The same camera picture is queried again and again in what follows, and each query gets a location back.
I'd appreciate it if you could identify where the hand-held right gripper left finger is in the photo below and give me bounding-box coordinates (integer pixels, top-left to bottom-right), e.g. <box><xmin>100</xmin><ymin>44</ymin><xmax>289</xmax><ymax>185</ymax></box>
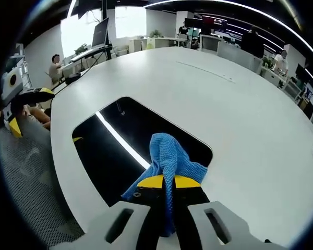
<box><xmin>51</xmin><ymin>174</ymin><xmax>164</xmax><ymax>250</ymax></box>

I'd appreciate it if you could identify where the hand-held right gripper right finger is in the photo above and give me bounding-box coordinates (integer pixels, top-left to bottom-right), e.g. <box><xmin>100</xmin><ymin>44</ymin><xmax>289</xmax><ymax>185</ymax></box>
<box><xmin>174</xmin><ymin>174</ymin><xmax>286</xmax><ymax>250</ymax></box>

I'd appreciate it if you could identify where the blue cleaning cloth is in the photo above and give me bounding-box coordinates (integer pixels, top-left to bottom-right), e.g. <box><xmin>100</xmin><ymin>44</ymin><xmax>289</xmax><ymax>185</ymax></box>
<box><xmin>121</xmin><ymin>132</ymin><xmax>209</xmax><ymax>238</ymax></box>

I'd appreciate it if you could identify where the metal storage rack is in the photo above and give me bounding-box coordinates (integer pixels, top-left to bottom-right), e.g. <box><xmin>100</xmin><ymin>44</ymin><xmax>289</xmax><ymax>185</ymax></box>
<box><xmin>5</xmin><ymin>43</ymin><xmax>32</xmax><ymax>89</ymax></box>

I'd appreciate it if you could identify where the black laptop stand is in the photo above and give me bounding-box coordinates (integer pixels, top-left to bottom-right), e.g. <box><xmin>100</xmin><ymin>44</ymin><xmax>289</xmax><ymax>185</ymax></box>
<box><xmin>73</xmin><ymin>46</ymin><xmax>113</xmax><ymax>63</ymax></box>

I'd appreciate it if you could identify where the open dark laptop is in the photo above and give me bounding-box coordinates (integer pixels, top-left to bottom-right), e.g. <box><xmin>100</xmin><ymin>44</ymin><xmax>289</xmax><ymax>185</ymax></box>
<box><xmin>69</xmin><ymin>17</ymin><xmax>113</xmax><ymax>63</ymax></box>

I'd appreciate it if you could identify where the white framed panel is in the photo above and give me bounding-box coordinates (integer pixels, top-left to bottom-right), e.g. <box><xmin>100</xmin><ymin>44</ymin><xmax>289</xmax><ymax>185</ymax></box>
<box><xmin>199</xmin><ymin>33</ymin><xmax>220</xmax><ymax>54</ymax></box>

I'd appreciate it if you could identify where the ceiling light strip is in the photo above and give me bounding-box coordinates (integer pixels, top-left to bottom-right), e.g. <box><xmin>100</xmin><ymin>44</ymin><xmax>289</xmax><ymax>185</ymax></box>
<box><xmin>143</xmin><ymin>0</ymin><xmax>313</xmax><ymax>57</ymax></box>

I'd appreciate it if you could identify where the black cable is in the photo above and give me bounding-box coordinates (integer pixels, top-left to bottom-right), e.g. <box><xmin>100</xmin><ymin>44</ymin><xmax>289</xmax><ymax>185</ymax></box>
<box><xmin>52</xmin><ymin>51</ymin><xmax>103</xmax><ymax>97</ymax></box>

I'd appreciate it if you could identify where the black device on cable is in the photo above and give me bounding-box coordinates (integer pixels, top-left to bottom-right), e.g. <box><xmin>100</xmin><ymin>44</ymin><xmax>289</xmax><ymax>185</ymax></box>
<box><xmin>65</xmin><ymin>73</ymin><xmax>82</xmax><ymax>84</ymax></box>

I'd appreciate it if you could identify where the red wall display screen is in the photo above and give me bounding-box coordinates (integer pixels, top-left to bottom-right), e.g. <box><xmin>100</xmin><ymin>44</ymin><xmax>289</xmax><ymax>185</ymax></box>
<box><xmin>202</xmin><ymin>17</ymin><xmax>228</xmax><ymax>27</ymax></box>

